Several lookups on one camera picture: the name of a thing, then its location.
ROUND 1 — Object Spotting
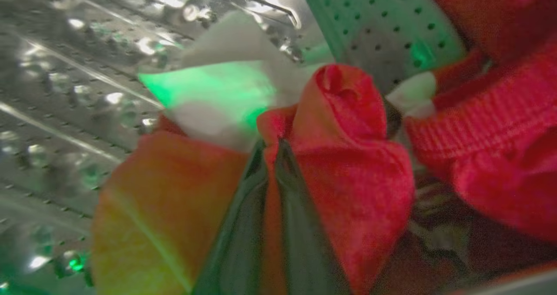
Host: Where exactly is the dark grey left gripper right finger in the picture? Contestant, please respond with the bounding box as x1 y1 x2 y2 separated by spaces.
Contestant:
276 139 351 295

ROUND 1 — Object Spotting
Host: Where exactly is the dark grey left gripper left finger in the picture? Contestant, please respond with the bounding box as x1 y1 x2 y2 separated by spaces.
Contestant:
191 141 269 295

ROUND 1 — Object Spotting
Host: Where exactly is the red knit garment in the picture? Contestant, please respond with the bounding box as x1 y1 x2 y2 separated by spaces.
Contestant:
91 0 557 295

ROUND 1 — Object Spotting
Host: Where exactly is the steel washing machine drum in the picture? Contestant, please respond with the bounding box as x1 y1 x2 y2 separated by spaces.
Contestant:
0 0 336 295

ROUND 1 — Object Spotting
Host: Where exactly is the dark patterned garment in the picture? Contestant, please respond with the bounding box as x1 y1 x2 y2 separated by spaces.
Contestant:
374 173 557 295

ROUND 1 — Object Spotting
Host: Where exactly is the white cloth garment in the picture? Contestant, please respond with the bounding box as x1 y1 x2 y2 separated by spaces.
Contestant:
138 10 437 153

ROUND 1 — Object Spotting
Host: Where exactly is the perforated drum paddle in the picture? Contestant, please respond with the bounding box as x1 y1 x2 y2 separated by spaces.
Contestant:
297 0 467 94

